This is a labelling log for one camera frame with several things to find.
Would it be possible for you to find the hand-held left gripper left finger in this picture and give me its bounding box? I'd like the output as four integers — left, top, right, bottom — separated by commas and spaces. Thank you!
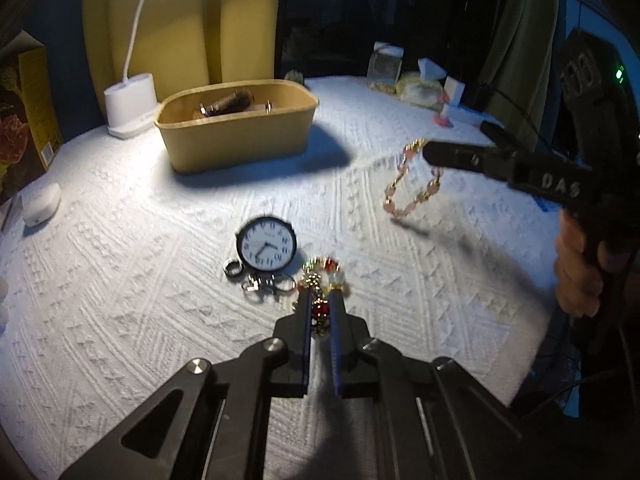
59, 287, 313, 480

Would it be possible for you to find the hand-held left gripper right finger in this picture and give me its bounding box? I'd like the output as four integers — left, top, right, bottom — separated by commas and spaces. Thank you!
327, 290, 532, 480

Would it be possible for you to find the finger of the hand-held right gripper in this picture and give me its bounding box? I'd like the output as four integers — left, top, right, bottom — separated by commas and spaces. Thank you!
479, 120, 527, 155
423, 140, 517, 182

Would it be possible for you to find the red and gold bead bracelet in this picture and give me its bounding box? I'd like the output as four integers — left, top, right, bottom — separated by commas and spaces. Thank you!
297, 255, 349, 342

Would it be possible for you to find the pink bead bracelet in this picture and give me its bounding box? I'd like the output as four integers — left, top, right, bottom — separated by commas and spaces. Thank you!
383, 138, 447, 220

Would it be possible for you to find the tan oval storage box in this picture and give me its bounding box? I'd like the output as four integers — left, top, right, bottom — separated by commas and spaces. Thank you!
153, 78, 320, 175

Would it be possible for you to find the person's right hand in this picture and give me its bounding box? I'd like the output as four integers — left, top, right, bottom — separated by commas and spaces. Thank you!
554, 208, 637, 319

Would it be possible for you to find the pink and white bottle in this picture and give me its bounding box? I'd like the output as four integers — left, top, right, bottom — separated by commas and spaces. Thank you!
432, 75, 467, 126

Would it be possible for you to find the yellow plastic bag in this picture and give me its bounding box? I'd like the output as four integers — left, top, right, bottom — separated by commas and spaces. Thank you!
395, 71, 445, 107

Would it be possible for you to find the black pocket watch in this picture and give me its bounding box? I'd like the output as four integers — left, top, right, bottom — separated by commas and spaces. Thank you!
235, 215, 300, 274

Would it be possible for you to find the white tissue pack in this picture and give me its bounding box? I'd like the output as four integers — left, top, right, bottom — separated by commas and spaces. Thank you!
417, 57, 447, 81

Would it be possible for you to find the green hanging cloth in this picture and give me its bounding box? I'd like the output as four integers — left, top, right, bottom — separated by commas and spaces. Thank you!
474, 0, 562, 128

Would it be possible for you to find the clear glass jar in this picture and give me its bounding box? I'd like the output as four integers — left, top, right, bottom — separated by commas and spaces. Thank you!
366, 41, 405, 94

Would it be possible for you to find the white textured bedspread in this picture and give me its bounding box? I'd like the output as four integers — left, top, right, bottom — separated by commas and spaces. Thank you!
0, 76, 566, 480

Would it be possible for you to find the white desk lamp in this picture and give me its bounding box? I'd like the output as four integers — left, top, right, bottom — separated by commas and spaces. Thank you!
103, 0, 223, 139

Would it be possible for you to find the white round device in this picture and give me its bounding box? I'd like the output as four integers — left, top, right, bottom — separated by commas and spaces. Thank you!
22, 182, 62, 228

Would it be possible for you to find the yellow printed box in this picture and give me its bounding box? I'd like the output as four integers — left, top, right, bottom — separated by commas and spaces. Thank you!
0, 30, 64, 207

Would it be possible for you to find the black cable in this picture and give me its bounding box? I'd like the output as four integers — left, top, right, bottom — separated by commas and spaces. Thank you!
479, 84, 581, 162

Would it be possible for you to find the silver clasp chain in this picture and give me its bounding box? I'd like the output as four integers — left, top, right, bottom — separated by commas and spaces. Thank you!
241, 272, 297, 302

